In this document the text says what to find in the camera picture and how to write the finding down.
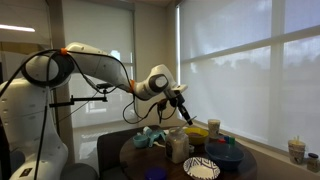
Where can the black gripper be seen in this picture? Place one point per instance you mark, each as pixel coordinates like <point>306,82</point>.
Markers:
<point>177,102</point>

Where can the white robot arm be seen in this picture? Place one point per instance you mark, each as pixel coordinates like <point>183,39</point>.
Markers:
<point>25,101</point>

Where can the yellow bowl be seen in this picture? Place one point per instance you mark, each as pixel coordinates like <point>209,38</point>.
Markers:
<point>197,136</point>

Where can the patterned paper cup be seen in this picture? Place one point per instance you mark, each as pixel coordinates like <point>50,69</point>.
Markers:
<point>213,128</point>

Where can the large teal measuring cup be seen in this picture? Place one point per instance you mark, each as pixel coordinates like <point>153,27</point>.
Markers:
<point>155,135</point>

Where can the glass jar with white powder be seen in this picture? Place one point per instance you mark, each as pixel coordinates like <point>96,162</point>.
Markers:
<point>177,145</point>

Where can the red toy block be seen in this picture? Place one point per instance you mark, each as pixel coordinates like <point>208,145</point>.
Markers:
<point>221,140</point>

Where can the blue toy block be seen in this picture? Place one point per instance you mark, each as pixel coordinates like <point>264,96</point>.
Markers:
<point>226,138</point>

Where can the medium teal measuring cup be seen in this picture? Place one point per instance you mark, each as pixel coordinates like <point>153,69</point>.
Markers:
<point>140,141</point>

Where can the white patterned bowl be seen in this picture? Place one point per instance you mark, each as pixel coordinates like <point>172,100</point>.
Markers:
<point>200,168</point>

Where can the purple round lid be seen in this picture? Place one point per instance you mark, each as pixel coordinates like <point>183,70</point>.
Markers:
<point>155,173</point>

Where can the cup on window sill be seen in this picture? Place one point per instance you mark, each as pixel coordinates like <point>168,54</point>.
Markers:
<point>296,149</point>

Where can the small jar on sill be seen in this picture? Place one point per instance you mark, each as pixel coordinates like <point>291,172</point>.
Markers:
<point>312,162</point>

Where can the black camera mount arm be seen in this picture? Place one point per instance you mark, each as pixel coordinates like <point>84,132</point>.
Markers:
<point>73,100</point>

